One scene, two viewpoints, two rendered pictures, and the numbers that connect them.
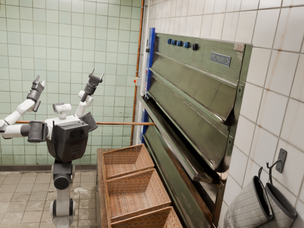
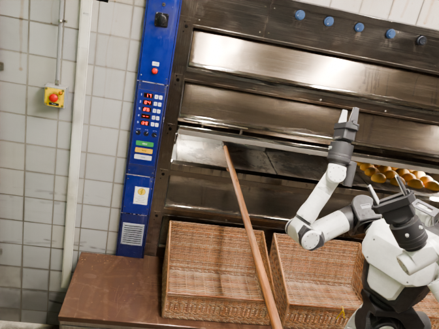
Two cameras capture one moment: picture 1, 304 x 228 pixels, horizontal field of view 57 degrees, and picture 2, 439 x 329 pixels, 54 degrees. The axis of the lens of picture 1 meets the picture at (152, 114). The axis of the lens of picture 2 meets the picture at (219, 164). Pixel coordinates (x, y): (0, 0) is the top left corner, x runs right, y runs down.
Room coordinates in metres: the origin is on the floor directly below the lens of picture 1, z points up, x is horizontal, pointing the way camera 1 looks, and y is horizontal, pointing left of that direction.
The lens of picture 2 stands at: (2.65, 2.16, 2.06)
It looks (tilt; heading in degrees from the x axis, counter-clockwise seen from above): 21 degrees down; 274
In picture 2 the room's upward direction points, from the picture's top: 12 degrees clockwise
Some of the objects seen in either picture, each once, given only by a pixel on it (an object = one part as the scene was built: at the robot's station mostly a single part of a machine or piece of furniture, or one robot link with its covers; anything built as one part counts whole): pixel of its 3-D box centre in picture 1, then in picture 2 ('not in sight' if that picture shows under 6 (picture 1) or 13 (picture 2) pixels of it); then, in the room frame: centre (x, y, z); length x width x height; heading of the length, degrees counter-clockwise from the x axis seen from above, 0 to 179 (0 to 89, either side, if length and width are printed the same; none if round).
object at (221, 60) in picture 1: (185, 50); (370, 39); (2.20, -0.20, 1.99); 1.80 x 0.08 x 0.21; 14
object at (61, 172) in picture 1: (63, 170); (394, 317); (1.94, 0.65, 1.00); 0.28 x 0.13 x 0.18; 15
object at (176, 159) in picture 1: (172, 149); (325, 186); (2.20, -0.20, 1.16); 1.80 x 0.06 x 0.04; 14
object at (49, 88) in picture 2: (138, 81); (56, 95); (3.64, 0.22, 1.46); 0.10 x 0.07 x 0.10; 14
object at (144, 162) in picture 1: (125, 165); (217, 269); (2.69, 0.22, 0.72); 0.56 x 0.49 x 0.28; 15
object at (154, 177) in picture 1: (135, 197); (324, 281); (2.10, 0.07, 0.72); 0.56 x 0.49 x 0.28; 15
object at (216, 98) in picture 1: (178, 75); (360, 78); (2.19, -0.18, 1.80); 1.79 x 0.11 x 0.19; 14
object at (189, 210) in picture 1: (167, 164); (319, 209); (2.19, -0.18, 1.02); 1.79 x 0.11 x 0.19; 14
